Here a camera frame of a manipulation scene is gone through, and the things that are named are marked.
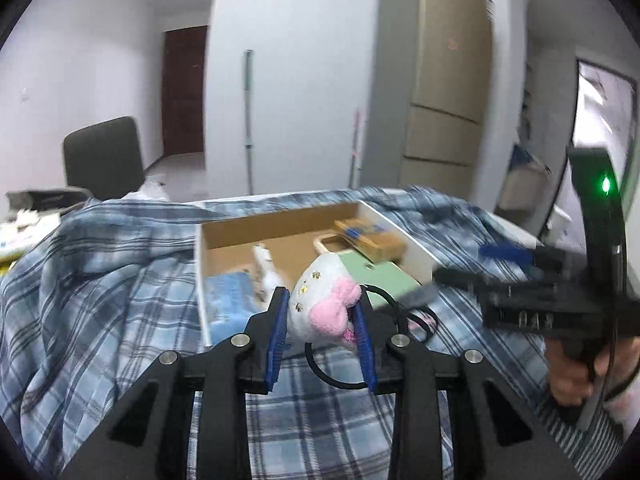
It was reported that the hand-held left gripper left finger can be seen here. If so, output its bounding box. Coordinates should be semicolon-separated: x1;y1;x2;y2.
60;286;291;480

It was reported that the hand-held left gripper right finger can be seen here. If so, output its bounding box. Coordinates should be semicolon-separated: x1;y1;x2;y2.
352;292;583;480

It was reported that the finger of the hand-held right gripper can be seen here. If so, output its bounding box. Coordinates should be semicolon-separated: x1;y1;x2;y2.
477;242;538;274
434;267;490;306

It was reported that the black cable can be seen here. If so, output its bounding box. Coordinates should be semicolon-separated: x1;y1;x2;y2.
302;284;439;391

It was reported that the white plush toy pink bow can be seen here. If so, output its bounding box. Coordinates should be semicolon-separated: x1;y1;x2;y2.
290;252;362;346

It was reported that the light blue tissue pack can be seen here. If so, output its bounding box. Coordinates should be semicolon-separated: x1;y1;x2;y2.
204;270;264;342

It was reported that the small white soft item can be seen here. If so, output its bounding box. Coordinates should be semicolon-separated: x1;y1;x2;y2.
251;242;282;303

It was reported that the yellow blue cigarette pack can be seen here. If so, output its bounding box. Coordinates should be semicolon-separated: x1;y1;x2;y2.
333;217;407;263

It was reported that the shallow cardboard box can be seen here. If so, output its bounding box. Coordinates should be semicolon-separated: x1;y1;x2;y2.
195;199;439;349

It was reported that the person's right hand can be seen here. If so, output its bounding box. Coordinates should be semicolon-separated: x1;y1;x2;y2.
544;332;640;407

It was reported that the blue plaid cloth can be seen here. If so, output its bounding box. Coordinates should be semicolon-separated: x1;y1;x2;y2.
0;185;632;480

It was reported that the gold refrigerator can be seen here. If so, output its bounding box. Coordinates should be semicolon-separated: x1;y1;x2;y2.
359;0;496;202

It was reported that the white plastic bag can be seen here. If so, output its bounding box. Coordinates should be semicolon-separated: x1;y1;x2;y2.
139;176;172;202

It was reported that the dark grey chair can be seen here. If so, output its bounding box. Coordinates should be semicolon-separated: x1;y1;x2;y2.
62;116;146;200

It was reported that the dark brown door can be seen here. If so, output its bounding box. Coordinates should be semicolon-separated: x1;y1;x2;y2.
160;25;209;157

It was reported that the black bag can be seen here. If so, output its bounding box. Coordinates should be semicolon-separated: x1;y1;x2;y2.
4;187;94;212

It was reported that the pile of papers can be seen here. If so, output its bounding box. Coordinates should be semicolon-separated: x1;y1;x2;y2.
0;207;63;263

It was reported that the pink broom handle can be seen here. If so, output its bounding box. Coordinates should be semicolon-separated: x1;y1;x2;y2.
347;108;362;187

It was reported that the green mop handle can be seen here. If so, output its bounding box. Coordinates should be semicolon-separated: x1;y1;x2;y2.
243;49;256;197

